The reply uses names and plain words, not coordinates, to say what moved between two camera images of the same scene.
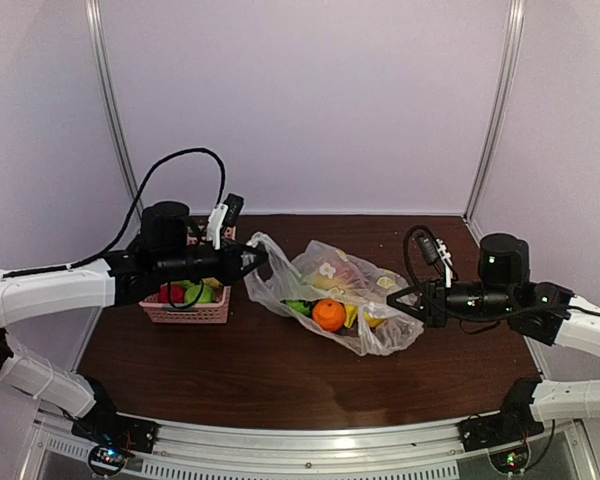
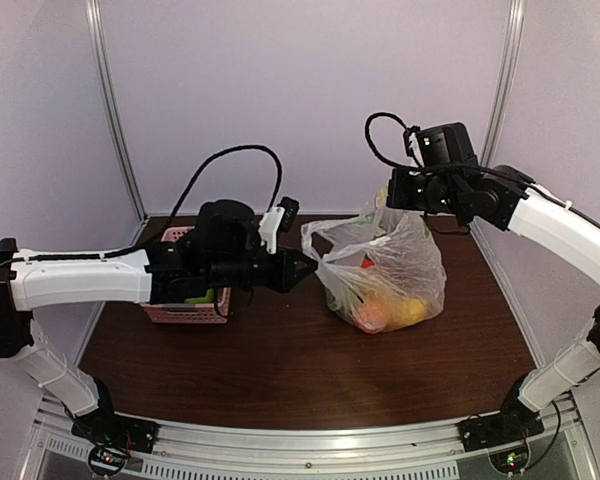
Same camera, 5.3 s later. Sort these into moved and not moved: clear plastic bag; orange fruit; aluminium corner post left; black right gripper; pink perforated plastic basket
Moved: orange fruit; clear plastic bag; black right gripper
Not moved: pink perforated plastic basket; aluminium corner post left
